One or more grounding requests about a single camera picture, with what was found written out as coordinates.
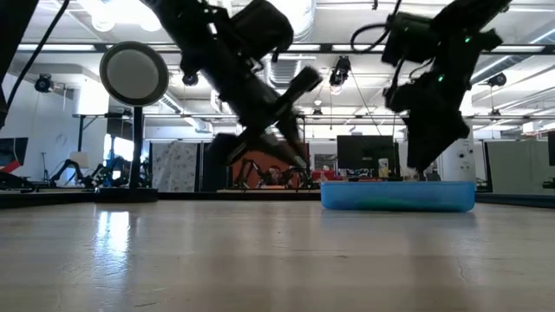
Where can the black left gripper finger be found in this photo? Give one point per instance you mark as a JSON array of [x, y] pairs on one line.
[[295, 138], [225, 149]]

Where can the silver ventilation duct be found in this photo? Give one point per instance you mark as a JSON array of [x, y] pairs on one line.
[[305, 21]]

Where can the black background robot arm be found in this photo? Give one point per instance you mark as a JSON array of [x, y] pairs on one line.
[[65, 171]]

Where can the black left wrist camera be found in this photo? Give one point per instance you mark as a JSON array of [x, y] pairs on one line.
[[303, 82]]

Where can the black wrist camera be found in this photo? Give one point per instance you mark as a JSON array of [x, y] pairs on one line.
[[407, 37], [303, 82]]

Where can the orange partition panel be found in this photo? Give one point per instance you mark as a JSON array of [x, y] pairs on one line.
[[260, 161]]

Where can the red object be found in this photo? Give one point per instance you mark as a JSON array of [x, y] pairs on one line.
[[327, 175]]

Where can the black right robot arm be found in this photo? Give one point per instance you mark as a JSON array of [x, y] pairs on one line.
[[472, 17]]

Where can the black hanging ceiling spotlight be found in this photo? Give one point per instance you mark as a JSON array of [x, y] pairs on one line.
[[340, 71], [190, 79], [44, 83], [497, 79]]

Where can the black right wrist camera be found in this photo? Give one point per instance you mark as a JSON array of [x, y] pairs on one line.
[[407, 37]]

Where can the black partition panel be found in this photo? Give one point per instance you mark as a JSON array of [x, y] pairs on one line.
[[214, 180]]

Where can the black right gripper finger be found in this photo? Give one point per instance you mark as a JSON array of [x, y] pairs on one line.
[[451, 130], [418, 138]]

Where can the black overhead frame bar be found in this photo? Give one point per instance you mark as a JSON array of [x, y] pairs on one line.
[[347, 48]]

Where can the grey patterned partition panel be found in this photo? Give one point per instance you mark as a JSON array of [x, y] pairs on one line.
[[173, 167]]

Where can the black monitor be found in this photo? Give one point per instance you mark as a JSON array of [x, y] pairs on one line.
[[365, 156]]

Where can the person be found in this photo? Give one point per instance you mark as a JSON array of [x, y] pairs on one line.
[[274, 175]]

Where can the blue translucent plastic supply box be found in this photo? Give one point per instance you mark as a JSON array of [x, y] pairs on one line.
[[433, 197]]

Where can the blue background robot arm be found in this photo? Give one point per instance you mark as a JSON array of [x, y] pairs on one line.
[[110, 169]]

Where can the white round column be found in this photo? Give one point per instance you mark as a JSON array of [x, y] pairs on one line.
[[459, 160]]

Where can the round lamp on black stand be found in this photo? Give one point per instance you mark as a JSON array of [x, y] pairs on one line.
[[134, 73]]

